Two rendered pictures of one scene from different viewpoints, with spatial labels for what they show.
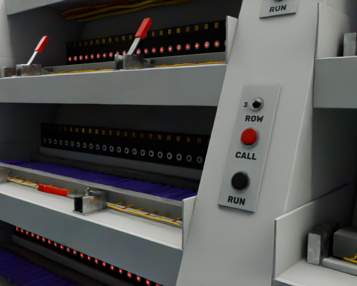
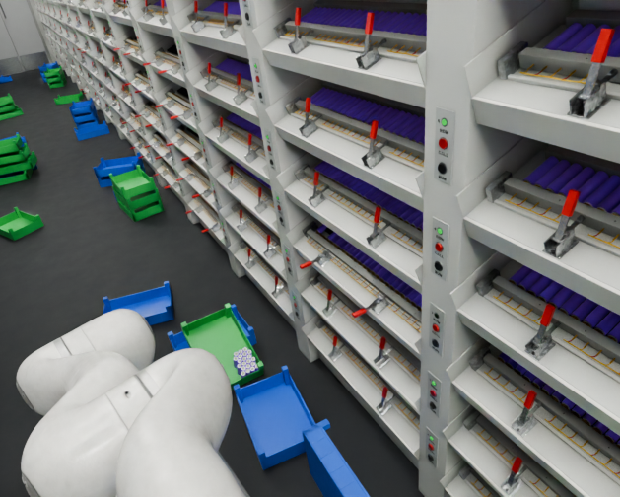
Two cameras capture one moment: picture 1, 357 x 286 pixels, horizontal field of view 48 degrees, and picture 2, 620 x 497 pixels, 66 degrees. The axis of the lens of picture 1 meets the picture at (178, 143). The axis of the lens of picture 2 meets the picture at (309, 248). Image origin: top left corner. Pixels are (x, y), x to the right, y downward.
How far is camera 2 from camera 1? 0.87 m
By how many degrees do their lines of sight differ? 48
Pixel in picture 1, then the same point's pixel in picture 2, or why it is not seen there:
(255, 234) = (444, 364)
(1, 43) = (287, 157)
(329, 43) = (465, 295)
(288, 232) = (455, 367)
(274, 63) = (441, 300)
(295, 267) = (464, 373)
